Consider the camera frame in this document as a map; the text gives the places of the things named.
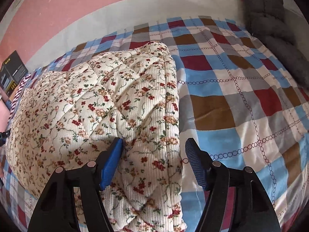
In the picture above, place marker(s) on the black cardboard box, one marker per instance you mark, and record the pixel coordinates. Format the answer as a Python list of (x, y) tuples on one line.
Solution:
[(12, 75)]

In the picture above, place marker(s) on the floral quilted jacket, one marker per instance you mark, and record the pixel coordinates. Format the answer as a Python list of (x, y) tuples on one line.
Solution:
[(84, 106)]

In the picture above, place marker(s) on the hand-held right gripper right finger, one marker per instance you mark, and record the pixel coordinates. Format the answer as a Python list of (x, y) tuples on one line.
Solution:
[(196, 164)]

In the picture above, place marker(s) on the checked patchwork blanket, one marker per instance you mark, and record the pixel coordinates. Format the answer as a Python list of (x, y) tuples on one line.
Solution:
[(241, 101)]

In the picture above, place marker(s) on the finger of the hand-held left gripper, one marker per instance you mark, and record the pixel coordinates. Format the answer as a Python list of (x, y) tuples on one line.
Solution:
[(4, 136)]

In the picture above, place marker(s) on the grey quilted cushion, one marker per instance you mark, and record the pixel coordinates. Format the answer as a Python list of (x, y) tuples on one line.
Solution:
[(265, 12)]

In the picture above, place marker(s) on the red white striped sheet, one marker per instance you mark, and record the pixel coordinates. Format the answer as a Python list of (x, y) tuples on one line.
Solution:
[(18, 94)]

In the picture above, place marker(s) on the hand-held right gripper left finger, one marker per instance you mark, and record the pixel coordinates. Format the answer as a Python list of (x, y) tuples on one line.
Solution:
[(112, 164)]

